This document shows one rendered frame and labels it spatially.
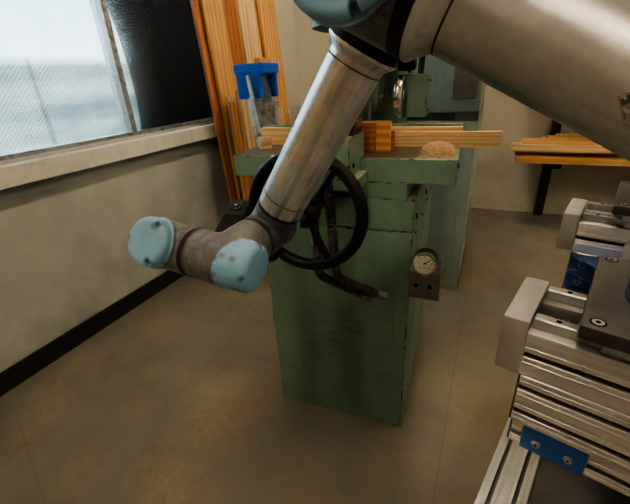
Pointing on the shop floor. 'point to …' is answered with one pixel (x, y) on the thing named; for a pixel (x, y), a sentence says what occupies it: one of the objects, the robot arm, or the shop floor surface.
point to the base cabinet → (350, 323)
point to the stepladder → (248, 80)
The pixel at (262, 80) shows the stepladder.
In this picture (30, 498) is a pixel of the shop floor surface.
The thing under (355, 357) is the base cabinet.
